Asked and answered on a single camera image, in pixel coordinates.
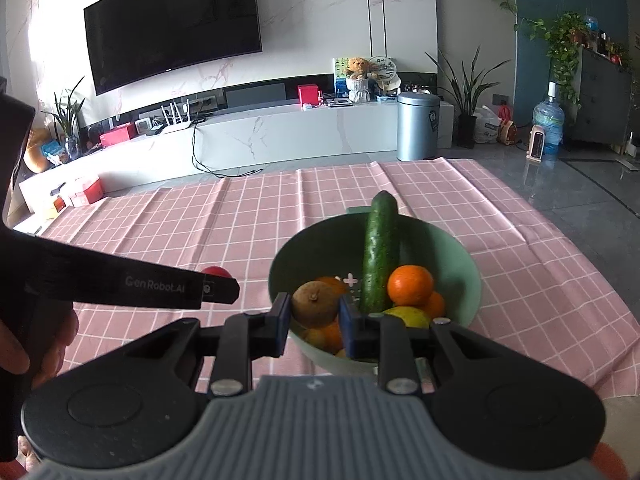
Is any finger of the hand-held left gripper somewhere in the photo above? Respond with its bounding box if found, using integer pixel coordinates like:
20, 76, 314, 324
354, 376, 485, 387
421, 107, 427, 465
199, 273, 240, 307

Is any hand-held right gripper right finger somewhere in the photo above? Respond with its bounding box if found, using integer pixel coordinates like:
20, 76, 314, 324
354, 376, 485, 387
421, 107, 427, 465
339, 296, 506, 395

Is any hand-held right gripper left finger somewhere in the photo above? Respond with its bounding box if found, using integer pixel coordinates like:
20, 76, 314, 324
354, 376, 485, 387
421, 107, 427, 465
117, 291, 292, 397

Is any orange mandarin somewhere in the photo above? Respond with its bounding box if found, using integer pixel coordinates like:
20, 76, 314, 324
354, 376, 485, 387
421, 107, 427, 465
302, 322, 346, 355
315, 276, 351, 297
420, 290, 446, 320
387, 264, 435, 307

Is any small brown kiwi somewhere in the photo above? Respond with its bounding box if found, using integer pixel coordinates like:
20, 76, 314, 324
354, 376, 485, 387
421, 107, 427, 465
291, 280, 342, 330

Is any green colander bowl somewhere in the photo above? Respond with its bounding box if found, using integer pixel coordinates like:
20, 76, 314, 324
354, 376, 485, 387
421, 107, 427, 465
268, 206, 482, 372

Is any person's left hand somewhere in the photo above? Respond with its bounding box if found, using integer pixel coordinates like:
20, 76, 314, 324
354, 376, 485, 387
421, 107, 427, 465
0, 302, 79, 392

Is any yellow lemon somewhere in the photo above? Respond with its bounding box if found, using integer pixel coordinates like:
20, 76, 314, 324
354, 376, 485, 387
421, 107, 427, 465
382, 306, 432, 329

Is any pink checked tablecloth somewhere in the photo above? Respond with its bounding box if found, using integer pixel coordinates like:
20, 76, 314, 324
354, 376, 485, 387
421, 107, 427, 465
37, 157, 640, 401

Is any red and white box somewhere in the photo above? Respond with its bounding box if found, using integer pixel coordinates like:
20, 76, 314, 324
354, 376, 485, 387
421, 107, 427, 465
65, 177, 105, 208

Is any green cucumber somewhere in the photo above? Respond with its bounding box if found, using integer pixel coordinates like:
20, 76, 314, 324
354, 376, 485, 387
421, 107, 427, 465
361, 190, 400, 314

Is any blue snack packet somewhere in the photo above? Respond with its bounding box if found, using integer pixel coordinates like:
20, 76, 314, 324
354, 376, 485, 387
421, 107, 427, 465
41, 140, 71, 165

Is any brown round vase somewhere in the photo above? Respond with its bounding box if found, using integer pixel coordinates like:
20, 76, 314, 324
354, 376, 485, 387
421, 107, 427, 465
22, 127, 53, 173

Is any flat red box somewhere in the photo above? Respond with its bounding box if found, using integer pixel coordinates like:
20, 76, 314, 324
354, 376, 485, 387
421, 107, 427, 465
99, 122, 138, 147

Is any green orchid plant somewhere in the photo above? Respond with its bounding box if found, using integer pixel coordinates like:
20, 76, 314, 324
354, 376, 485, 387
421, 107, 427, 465
42, 76, 87, 161

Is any white router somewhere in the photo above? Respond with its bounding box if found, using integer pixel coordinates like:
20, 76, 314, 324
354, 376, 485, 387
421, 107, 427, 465
161, 101, 193, 133

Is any white marble television cabinet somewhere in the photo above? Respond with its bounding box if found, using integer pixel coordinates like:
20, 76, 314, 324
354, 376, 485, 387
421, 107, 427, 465
17, 100, 455, 213

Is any grey metal trash can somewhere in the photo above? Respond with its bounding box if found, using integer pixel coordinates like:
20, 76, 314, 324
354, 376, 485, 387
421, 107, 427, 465
396, 91, 442, 162

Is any snake plant in black pot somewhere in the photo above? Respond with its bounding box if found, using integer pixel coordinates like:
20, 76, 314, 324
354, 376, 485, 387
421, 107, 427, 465
425, 46, 511, 150

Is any white plastic bag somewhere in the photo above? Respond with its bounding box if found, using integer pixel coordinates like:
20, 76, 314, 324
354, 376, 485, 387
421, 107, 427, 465
472, 106, 502, 145

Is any blue green picture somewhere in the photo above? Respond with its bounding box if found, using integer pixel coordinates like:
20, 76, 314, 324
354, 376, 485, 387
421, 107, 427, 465
333, 57, 353, 98

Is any teddy bear bouquet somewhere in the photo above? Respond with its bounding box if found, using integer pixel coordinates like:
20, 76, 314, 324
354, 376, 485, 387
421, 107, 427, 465
345, 56, 374, 106

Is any red orange bag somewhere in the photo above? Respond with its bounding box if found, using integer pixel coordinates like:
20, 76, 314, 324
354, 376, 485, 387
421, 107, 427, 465
497, 105, 518, 146

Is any round printed fan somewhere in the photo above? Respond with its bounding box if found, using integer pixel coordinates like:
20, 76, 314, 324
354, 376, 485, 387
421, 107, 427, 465
369, 56, 401, 81

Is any small pink heater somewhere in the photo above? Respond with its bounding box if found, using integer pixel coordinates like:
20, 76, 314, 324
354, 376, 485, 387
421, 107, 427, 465
526, 125, 548, 162

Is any blue water jug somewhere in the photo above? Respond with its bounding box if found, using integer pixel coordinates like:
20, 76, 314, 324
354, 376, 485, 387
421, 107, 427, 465
532, 81, 566, 157

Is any person's right leg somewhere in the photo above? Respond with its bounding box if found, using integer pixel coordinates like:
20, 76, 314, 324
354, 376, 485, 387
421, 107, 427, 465
590, 442, 631, 480

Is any dark grey drawer cabinet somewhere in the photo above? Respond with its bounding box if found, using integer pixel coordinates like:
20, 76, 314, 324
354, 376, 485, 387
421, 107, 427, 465
570, 42, 633, 146

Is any green pothos plant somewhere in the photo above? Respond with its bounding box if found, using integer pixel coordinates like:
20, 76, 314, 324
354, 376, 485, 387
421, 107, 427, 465
515, 10, 603, 106

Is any black hanging cable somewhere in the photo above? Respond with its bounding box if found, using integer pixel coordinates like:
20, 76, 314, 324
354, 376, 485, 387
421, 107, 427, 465
191, 122, 263, 178

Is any black wall television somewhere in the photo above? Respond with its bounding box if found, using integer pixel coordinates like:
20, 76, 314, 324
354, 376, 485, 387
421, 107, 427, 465
83, 0, 264, 96

